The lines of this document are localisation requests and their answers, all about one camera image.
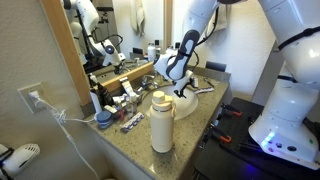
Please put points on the white wall outlet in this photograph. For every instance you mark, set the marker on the white wall outlet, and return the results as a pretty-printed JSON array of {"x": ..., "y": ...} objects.
[{"x": 24, "y": 95}]

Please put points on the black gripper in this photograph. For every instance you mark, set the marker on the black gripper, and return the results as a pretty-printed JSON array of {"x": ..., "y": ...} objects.
[{"x": 182, "y": 81}]

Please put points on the tall white bottle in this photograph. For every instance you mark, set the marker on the tall white bottle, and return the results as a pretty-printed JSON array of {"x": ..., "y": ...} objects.
[{"x": 151, "y": 52}]

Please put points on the white blue toothpaste tube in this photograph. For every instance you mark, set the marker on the white blue toothpaste tube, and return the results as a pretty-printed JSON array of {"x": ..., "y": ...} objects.
[{"x": 126, "y": 86}]

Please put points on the small white plastic bottle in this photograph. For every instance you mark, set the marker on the small white plastic bottle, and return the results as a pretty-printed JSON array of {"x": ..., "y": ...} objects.
[{"x": 95, "y": 102}]

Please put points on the cream yellow water bottle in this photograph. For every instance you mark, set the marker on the cream yellow water bottle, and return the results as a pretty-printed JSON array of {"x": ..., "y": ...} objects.
[{"x": 161, "y": 130}]

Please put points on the grey towel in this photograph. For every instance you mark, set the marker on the grey towel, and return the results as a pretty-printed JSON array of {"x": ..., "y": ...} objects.
[{"x": 224, "y": 20}]

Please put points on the white wall hair dryer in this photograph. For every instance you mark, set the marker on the white wall hair dryer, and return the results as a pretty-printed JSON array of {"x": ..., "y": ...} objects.
[{"x": 20, "y": 160}]

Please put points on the black orange clamp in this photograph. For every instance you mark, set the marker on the black orange clamp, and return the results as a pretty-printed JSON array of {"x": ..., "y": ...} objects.
[
  {"x": 220, "y": 135},
  {"x": 231, "y": 110}
]

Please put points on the black robot cart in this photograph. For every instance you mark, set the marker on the black robot cart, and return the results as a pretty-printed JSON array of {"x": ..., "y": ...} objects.
[{"x": 226, "y": 160}]

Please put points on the chrome faucet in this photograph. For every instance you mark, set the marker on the chrome faucet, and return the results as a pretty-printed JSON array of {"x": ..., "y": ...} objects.
[{"x": 146, "y": 81}]

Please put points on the wood framed mirror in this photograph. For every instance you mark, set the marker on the wood framed mirror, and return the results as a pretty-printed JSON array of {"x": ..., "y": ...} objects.
[{"x": 63, "y": 50}]

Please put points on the white oval sink basin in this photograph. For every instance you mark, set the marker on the white oval sink basin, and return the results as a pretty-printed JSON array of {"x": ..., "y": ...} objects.
[{"x": 187, "y": 107}]

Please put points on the blue round jar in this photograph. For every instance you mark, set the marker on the blue round jar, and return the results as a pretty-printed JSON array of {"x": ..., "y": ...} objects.
[{"x": 105, "y": 119}]

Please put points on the white plug adapter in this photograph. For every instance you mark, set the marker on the white plug adapter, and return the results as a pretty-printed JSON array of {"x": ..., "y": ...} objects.
[{"x": 35, "y": 98}]

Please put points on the small white capped bottle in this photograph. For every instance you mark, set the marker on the small white capped bottle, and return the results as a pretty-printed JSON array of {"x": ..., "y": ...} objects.
[{"x": 117, "y": 100}]

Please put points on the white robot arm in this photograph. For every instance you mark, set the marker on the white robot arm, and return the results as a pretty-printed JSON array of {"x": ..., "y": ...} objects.
[{"x": 293, "y": 100}]

